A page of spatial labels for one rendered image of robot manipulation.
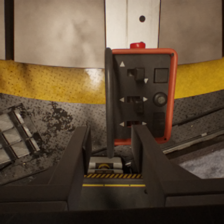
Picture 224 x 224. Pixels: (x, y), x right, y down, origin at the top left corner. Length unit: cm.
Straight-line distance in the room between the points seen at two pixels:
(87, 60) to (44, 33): 23
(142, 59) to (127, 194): 93
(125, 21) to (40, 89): 90
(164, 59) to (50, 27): 63
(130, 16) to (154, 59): 16
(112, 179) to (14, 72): 96
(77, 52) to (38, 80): 49
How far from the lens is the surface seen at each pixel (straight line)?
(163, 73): 33
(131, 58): 32
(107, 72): 22
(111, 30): 44
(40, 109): 126
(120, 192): 111
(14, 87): 130
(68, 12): 86
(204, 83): 133
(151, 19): 46
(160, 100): 33
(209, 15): 97
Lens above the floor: 112
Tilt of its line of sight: 73 degrees down
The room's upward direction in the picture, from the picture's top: 174 degrees clockwise
